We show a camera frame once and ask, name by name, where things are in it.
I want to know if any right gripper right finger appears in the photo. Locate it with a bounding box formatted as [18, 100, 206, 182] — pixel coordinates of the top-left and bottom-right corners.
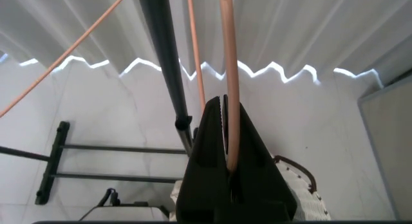
[223, 95, 297, 223]

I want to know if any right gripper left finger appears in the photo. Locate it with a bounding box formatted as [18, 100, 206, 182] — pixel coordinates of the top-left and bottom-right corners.
[175, 95, 232, 223]

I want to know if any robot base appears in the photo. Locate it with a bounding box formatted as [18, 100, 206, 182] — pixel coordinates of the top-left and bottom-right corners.
[79, 187, 171, 222]

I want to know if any white laundry basket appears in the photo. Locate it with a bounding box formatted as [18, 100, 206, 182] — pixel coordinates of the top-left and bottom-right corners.
[272, 154, 332, 222]

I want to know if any black clothes rack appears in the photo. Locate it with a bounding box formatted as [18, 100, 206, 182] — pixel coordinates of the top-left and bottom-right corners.
[0, 0, 199, 206]

